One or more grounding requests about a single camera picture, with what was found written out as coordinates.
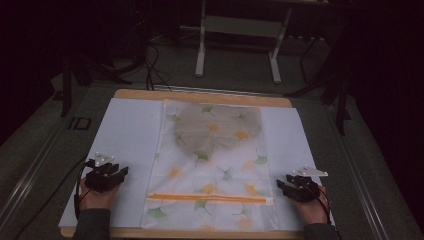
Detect white metal stand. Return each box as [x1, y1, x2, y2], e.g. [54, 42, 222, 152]
[194, 0, 295, 85]

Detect white table mat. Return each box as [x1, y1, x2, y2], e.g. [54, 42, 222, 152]
[57, 97, 336, 232]

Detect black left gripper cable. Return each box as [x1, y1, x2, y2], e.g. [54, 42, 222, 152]
[12, 156, 92, 240]

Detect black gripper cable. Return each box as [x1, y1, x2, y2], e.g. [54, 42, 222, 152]
[12, 156, 92, 240]
[308, 183, 335, 222]

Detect grey garment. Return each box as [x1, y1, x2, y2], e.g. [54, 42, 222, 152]
[172, 102, 263, 158]

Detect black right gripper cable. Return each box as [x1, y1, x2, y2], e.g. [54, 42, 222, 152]
[308, 183, 335, 222]

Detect person's right hand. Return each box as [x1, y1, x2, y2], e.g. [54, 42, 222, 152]
[291, 184, 332, 225]

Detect person's left hand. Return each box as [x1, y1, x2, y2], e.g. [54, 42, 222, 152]
[78, 177, 121, 212]

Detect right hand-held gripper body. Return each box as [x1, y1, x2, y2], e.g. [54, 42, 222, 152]
[285, 165, 329, 204]

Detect metal floor rail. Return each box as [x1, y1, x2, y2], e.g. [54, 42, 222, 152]
[324, 104, 393, 240]
[0, 124, 69, 231]

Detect black stand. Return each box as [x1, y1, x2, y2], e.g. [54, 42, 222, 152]
[285, 29, 353, 137]

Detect black floor cables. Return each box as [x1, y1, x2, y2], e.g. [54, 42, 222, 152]
[143, 41, 174, 93]

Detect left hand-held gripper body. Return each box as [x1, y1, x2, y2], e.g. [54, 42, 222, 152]
[84, 151, 125, 194]

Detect leaf print mesh laundry bag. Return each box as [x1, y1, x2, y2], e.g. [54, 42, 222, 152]
[140, 98, 280, 232]

